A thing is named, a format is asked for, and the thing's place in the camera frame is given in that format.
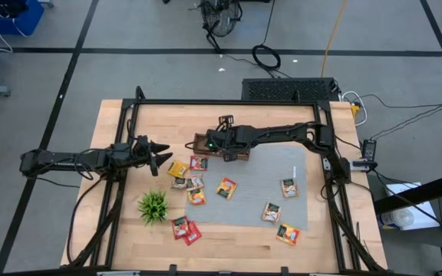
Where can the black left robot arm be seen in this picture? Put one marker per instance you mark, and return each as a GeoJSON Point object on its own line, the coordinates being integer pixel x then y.
{"type": "Point", "coordinates": [52, 161]}

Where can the black floor fan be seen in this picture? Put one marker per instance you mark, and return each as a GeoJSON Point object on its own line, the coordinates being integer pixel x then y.
{"type": "Point", "coordinates": [221, 17]}

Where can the black perforated computer tower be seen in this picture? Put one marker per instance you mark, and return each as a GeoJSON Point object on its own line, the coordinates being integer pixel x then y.
{"type": "Point", "coordinates": [286, 90]}

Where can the grey woven placemat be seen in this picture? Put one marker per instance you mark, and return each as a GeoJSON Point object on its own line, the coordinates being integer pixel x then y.
{"type": "Point", "coordinates": [259, 199]}

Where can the black controller box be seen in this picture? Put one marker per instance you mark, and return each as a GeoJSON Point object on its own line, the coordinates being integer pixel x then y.
{"type": "Point", "coordinates": [369, 149]}

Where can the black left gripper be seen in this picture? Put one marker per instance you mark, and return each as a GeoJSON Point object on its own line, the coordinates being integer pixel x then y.
{"type": "Point", "coordinates": [142, 153]}

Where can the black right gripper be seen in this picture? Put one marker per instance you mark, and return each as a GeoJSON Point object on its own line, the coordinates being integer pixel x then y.
{"type": "Point", "coordinates": [225, 140]}

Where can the orange tea packet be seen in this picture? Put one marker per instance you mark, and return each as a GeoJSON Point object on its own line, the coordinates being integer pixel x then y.
{"type": "Point", "coordinates": [226, 188]}
{"type": "Point", "coordinates": [288, 234]}
{"type": "Point", "coordinates": [197, 196]}

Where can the yellow tea packet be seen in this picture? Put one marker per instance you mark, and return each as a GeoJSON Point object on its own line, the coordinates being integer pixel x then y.
{"type": "Point", "coordinates": [177, 169]}

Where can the black metal stand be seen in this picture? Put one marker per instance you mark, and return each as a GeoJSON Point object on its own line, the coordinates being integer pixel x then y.
{"type": "Point", "coordinates": [416, 193]}

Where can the wooden three-compartment tea box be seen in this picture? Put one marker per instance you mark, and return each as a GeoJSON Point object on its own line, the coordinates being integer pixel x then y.
{"type": "Point", "coordinates": [197, 152]}

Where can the white box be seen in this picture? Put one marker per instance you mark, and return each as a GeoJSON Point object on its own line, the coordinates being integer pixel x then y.
{"type": "Point", "coordinates": [401, 191]}

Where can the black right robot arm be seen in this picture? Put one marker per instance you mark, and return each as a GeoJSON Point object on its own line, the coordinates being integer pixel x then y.
{"type": "Point", "coordinates": [282, 134]}

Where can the small white tag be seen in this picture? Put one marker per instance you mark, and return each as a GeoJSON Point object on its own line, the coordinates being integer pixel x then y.
{"type": "Point", "coordinates": [294, 171]}

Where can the green plant in white pot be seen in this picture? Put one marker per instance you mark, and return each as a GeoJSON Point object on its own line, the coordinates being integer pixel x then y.
{"type": "Point", "coordinates": [152, 207]}

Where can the blue plastic bin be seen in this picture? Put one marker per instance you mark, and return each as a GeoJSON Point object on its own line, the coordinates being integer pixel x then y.
{"type": "Point", "coordinates": [29, 21]}

